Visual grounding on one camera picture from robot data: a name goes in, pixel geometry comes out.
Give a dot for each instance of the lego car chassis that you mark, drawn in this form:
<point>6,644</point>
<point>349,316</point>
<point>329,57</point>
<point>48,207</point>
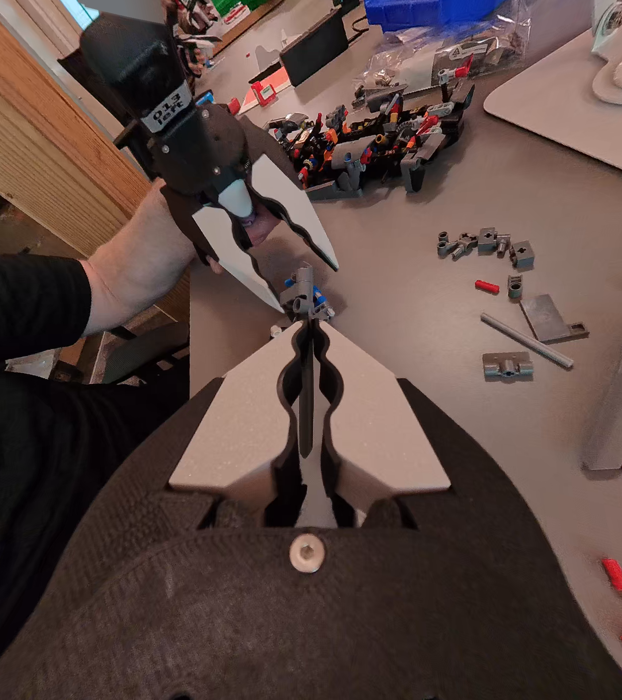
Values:
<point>376,142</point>

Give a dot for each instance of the wooden pillar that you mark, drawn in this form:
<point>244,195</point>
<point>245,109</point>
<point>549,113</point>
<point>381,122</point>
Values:
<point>42,126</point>

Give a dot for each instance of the blue and grey lego assembly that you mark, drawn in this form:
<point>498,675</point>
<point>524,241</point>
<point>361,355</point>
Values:
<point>305,290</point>

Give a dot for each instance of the grey lego bracket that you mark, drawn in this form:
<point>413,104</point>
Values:
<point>508,365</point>

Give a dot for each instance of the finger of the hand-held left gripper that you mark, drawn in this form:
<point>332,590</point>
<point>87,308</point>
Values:
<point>228,246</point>
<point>289,202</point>

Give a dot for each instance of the dark grey lego connector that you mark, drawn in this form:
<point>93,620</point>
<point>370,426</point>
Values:
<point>515,287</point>

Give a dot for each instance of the person's left hand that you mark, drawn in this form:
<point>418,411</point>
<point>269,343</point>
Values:
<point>152,257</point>

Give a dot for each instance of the person's left forearm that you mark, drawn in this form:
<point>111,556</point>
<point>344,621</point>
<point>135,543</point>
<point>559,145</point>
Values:
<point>26,306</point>

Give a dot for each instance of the white book stand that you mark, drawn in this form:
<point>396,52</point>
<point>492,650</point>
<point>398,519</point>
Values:
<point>562,104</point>

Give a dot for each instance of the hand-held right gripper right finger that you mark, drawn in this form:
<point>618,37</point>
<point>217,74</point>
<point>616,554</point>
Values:
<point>382,432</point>

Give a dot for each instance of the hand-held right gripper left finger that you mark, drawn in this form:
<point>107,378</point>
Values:
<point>239,432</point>

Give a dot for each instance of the cluster of grey lego connectors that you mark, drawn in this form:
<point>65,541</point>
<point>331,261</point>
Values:
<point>488,240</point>

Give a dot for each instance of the long grey lego axle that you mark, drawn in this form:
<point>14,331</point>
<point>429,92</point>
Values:
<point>527,339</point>

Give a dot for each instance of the dark grey flat lego plate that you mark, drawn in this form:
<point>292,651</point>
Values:
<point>546,320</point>

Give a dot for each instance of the red lego pin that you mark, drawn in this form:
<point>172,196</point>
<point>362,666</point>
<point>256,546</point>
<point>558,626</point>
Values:
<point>487,286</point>

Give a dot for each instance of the blue plastic bin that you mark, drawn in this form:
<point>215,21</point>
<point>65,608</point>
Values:
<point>431,12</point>

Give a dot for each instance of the black rectangular box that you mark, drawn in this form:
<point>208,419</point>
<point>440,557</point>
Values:
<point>316,46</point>

